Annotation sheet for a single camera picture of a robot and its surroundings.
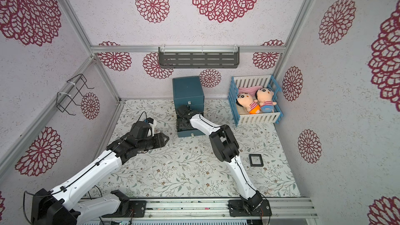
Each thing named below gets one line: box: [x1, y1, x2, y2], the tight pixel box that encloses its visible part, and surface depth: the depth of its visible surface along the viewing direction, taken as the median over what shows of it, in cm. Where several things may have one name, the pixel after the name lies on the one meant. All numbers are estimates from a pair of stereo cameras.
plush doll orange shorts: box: [235, 92, 261, 115], surface depth 105 cm
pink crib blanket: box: [238, 85, 264, 99], surface depth 115 cm
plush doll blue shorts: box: [255, 87, 278, 114], surface depth 104 cm
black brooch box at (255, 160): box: [248, 153, 265, 168], surface depth 91 cm
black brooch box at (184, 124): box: [176, 117, 196, 132], surface depth 94 cm
